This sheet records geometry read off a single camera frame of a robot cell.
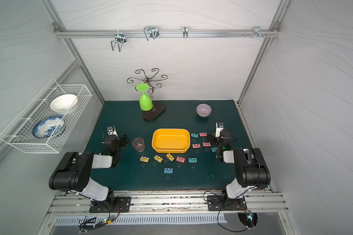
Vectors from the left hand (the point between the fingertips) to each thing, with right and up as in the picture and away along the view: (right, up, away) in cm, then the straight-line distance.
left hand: (118, 134), depth 93 cm
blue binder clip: (+34, -20, -10) cm, 40 cm away
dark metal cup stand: (+23, +18, +22) cm, 37 cm away
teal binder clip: (+50, -1, +5) cm, 50 cm away
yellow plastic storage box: (+34, -5, +5) cm, 35 cm away
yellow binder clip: (+19, -15, -6) cm, 24 cm away
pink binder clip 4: (+40, -15, -6) cm, 43 cm away
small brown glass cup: (+13, -6, +1) cm, 15 cm away
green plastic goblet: (+19, +21, -4) cm, 29 cm away
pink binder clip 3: (+58, -7, +1) cm, 58 cm away
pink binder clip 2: (+51, -8, 0) cm, 52 cm away
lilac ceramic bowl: (+59, +16, +19) cm, 64 cm away
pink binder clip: (+57, -1, +5) cm, 57 cm away
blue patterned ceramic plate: (-19, +7, -28) cm, 35 cm away
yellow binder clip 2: (+27, -15, -5) cm, 31 cm away
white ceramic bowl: (-20, +18, -20) cm, 33 cm away
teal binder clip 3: (+48, -15, -7) cm, 51 cm away
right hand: (+65, +2, +2) cm, 65 cm away
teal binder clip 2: (+62, -10, -1) cm, 63 cm away
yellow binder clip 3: (+34, -14, -3) cm, 37 cm away
